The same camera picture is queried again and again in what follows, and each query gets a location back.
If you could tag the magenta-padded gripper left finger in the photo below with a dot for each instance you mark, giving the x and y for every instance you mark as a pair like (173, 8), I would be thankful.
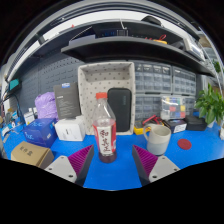
(75, 163)

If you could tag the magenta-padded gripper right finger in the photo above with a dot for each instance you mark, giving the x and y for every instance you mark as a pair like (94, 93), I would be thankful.
(151, 163)

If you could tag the clear red-capped drink bottle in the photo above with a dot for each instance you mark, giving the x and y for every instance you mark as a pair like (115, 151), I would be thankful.
(104, 136)

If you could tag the grey-white ceramic mug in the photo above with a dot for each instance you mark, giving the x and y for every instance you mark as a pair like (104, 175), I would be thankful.
(158, 140)

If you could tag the white cardboard box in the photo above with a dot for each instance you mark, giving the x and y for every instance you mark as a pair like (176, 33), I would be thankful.
(70, 129)

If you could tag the yellow multimeter with red leads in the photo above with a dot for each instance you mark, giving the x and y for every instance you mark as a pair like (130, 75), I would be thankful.
(141, 128)

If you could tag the flat round red coaster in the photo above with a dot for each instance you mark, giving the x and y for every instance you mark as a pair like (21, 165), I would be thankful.
(184, 144)

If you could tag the small black white-labelled box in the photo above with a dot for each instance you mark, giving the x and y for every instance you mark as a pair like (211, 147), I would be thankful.
(176, 126)

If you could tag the brown cardboard box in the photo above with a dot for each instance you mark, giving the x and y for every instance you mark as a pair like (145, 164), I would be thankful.
(30, 153)

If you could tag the blue cardboard box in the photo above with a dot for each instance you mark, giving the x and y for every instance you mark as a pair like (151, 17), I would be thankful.
(40, 132)

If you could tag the grey small-parts drawer cabinet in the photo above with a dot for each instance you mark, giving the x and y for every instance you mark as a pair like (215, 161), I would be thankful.
(146, 105)
(190, 101)
(153, 77)
(184, 81)

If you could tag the clear plastic organizer box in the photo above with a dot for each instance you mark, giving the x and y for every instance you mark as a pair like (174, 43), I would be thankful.
(173, 107)

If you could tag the black flat case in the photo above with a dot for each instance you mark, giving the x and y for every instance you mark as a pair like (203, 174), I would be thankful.
(196, 122)

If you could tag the black zip case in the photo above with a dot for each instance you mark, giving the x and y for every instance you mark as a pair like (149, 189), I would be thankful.
(120, 110)

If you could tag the dark grey flat box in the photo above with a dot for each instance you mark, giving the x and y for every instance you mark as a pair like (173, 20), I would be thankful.
(66, 100)

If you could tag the purple plastic bag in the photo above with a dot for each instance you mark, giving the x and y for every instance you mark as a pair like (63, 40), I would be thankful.
(46, 105)

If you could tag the white polka-dot fabric bin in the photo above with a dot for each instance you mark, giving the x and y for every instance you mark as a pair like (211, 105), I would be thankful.
(93, 83)

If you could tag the green potted plant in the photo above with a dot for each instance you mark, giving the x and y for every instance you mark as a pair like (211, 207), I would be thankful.
(210, 103)

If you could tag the black wall shelf unit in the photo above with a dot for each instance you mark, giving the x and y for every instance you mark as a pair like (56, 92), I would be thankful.
(126, 48)

